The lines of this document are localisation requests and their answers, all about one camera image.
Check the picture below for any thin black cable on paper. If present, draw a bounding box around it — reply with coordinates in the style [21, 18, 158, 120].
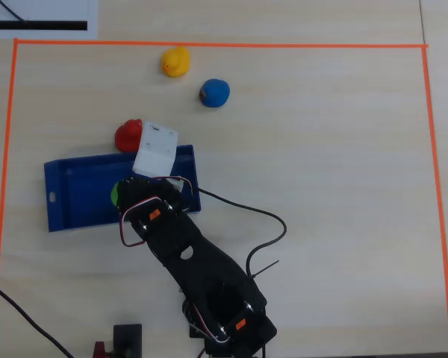
[0, 0, 28, 24]

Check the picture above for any black table clamp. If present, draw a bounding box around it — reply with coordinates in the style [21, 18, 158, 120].
[112, 324, 143, 358]

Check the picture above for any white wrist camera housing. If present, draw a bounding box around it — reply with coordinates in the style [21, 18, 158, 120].
[131, 120, 180, 178]

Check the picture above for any red white black servo wire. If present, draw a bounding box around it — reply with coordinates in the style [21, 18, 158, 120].
[118, 175, 196, 248]

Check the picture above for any white paper sheet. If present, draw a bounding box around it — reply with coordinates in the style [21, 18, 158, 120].
[0, 0, 99, 40]

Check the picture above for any orange tape border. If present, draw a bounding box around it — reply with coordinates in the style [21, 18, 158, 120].
[0, 38, 448, 354]

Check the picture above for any blue plastic box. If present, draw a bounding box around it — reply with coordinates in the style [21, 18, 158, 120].
[43, 144, 202, 233]

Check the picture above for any blue rubber duck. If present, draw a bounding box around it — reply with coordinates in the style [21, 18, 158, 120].
[199, 78, 231, 108]

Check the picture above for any green rubber duck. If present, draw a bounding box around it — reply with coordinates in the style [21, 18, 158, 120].
[110, 180, 122, 207]

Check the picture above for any black zip tie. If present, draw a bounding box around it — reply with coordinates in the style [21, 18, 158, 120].
[252, 260, 281, 279]

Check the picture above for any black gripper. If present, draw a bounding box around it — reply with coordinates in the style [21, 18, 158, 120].
[114, 178, 184, 214]

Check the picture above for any yellow rubber duck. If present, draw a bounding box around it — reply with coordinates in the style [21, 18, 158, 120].
[161, 46, 191, 78]

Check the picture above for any red rubber duck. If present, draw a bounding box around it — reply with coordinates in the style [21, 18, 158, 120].
[114, 119, 144, 154]

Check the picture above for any black camera cable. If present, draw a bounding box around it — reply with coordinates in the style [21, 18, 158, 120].
[196, 187, 287, 280]

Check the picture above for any thick black cable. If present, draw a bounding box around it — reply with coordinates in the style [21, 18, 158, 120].
[0, 277, 75, 358]

